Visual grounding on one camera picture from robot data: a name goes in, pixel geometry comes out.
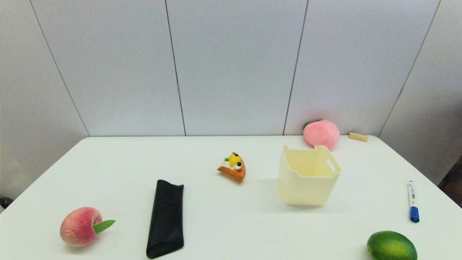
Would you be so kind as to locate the cream plastic basket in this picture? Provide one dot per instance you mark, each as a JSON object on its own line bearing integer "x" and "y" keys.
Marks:
{"x": 303, "y": 187}

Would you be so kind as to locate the red yellow toy peach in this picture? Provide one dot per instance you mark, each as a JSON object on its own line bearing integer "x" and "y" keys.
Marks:
{"x": 79, "y": 227}

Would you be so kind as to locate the black glasses case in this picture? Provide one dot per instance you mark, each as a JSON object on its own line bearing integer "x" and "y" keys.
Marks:
{"x": 166, "y": 220}

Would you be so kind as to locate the white blue marker pen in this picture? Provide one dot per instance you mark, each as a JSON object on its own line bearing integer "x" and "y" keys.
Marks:
{"x": 413, "y": 198}

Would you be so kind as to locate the pink plush peach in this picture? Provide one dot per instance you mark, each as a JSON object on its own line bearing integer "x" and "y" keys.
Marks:
{"x": 321, "y": 133}

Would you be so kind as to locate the green toy lime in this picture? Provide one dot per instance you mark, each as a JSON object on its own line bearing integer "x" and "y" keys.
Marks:
{"x": 391, "y": 247}

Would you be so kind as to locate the small wooden cylinder block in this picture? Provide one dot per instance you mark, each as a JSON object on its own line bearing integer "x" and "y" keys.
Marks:
{"x": 358, "y": 137}

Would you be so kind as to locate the toy fruit cake slice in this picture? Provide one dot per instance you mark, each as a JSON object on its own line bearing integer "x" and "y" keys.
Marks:
{"x": 234, "y": 170}

